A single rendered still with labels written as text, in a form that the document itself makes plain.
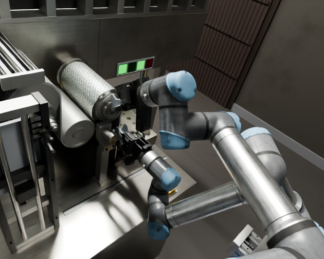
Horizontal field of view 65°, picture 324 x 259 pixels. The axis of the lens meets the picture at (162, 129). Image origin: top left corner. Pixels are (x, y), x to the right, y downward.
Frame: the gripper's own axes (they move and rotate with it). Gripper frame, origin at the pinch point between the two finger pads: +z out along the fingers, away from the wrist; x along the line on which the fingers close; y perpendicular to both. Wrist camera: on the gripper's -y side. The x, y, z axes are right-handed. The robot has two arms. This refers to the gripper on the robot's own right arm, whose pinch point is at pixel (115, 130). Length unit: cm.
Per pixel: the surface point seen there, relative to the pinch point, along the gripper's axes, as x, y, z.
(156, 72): -71, -12, 49
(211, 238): -72, -109, -43
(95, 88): 9.0, 21.5, 2.8
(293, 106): -246, -59, -10
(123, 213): 11.6, -19.1, -24.6
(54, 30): 9.9, 31.7, 30.1
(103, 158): 10.5, -4.1, -7.1
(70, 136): 21.2, 8.3, -2.3
